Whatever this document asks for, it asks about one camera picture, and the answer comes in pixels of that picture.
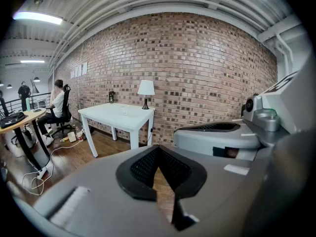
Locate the row of white wall papers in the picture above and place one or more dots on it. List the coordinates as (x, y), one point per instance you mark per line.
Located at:
(84, 68)

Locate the round wooden table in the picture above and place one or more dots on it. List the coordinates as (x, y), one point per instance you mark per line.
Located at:
(29, 118)

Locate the dark patterned box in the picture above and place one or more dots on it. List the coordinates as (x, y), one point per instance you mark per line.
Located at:
(111, 97)

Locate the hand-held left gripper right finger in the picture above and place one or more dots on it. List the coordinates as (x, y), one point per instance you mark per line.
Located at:
(217, 194)

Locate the white box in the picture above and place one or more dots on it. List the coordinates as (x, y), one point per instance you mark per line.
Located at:
(71, 136)

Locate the black metal railing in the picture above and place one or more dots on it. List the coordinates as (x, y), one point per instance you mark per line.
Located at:
(37, 96)

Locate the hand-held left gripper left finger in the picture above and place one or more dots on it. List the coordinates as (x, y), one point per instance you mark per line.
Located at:
(98, 206)

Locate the white power strip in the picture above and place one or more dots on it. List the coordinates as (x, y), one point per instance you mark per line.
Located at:
(42, 173)

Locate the white table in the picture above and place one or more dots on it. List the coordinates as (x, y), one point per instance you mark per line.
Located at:
(111, 117)

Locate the plastic bottle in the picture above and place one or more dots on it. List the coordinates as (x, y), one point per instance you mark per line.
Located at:
(79, 133)

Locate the long ceiling light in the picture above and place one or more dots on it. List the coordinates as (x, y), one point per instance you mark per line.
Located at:
(32, 61)
(37, 17)

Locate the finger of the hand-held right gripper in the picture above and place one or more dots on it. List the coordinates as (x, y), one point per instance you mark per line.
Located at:
(197, 139)

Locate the black office chair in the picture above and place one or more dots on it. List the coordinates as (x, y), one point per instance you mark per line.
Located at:
(66, 107)

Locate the white wall pipe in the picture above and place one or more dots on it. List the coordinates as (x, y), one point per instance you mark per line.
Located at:
(286, 53)

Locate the white shade table lamp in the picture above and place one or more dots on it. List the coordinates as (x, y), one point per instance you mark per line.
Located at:
(146, 88)

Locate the black bag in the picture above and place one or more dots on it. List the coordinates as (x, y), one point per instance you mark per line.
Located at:
(11, 119)

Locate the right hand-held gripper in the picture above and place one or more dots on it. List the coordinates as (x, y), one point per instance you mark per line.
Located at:
(284, 107)

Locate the green bottle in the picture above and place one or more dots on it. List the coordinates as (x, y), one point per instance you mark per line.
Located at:
(27, 104)

